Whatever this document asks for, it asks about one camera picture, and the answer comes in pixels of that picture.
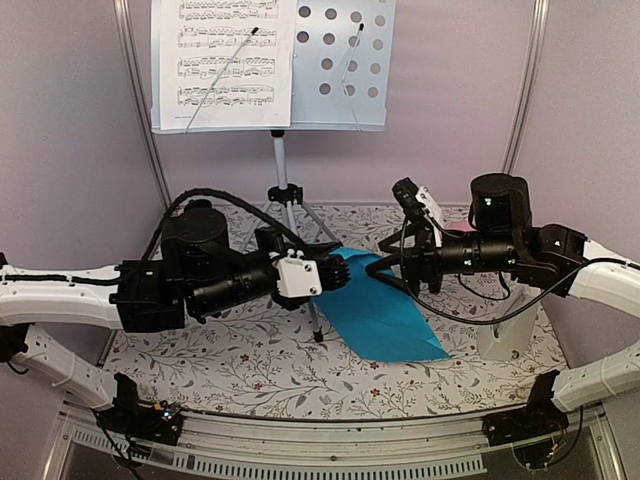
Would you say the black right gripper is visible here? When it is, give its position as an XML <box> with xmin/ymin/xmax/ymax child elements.
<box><xmin>365</xmin><ymin>222</ymin><xmax>519</xmax><ymax>299</ymax></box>

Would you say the blue sheet music page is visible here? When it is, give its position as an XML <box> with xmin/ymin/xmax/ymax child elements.
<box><xmin>314</xmin><ymin>247</ymin><xmax>450</xmax><ymax>363</ymax></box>

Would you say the white perforated music stand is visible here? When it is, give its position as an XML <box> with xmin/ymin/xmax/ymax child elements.
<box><xmin>149</xmin><ymin>0</ymin><xmax>397</xmax><ymax>344</ymax></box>

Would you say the white sheet music page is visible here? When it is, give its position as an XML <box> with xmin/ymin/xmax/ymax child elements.
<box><xmin>151</xmin><ymin>0</ymin><xmax>298</xmax><ymax>134</ymax></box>

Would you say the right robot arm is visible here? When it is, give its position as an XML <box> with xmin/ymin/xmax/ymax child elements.
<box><xmin>366</xmin><ymin>173</ymin><xmax>639</xmax><ymax>436</ymax></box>

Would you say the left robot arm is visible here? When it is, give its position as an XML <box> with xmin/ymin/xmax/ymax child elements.
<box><xmin>1</xmin><ymin>193</ymin><xmax>350</xmax><ymax>434</ymax></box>

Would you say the floral table mat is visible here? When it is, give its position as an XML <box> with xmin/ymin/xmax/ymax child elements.
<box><xmin>107</xmin><ymin>202</ymin><xmax>576</xmax><ymax>421</ymax></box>

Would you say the white metronome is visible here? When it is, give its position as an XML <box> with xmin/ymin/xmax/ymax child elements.
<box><xmin>476</xmin><ymin>286</ymin><xmax>541</xmax><ymax>361</ymax></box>

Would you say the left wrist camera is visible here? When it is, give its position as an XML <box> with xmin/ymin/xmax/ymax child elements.
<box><xmin>269</xmin><ymin>249</ymin><xmax>351</xmax><ymax>299</ymax></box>

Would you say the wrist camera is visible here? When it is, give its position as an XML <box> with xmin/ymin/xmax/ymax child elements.
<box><xmin>269</xmin><ymin>249</ymin><xmax>351</xmax><ymax>299</ymax></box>
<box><xmin>392</xmin><ymin>178</ymin><xmax>444</xmax><ymax>247</ymax></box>

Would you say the black right cable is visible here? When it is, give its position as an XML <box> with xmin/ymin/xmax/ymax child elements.
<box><xmin>397</xmin><ymin>219</ymin><xmax>631</xmax><ymax>324</ymax></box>

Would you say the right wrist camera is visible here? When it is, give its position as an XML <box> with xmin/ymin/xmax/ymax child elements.
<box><xmin>392</xmin><ymin>178</ymin><xmax>444</xmax><ymax>247</ymax></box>

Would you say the black braided left cable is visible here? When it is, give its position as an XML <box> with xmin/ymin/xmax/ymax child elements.
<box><xmin>142</xmin><ymin>188</ymin><xmax>306</xmax><ymax>266</ymax></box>

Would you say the aluminium front rail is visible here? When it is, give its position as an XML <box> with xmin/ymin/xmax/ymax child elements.
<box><xmin>44</xmin><ymin>402</ymin><xmax>625</xmax><ymax>479</ymax></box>

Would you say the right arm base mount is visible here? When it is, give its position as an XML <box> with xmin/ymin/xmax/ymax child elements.
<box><xmin>482</xmin><ymin>405</ymin><xmax>569</xmax><ymax>470</ymax></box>

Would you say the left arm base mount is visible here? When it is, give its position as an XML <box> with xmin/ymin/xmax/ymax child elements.
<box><xmin>96</xmin><ymin>401</ymin><xmax>184</xmax><ymax>446</ymax></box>

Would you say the right aluminium frame post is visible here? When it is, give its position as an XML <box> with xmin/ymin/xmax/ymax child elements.
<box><xmin>499</xmin><ymin>0</ymin><xmax>550</xmax><ymax>175</ymax></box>

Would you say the aluminium frame post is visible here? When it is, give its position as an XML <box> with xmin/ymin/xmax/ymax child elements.
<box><xmin>499</xmin><ymin>0</ymin><xmax>550</xmax><ymax>175</ymax></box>
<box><xmin>112</xmin><ymin>0</ymin><xmax>172</xmax><ymax>208</ymax></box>

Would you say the left aluminium frame post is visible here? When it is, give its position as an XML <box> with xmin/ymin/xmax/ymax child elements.
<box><xmin>112</xmin><ymin>0</ymin><xmax>172</xmax><ymax>208</ymax></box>

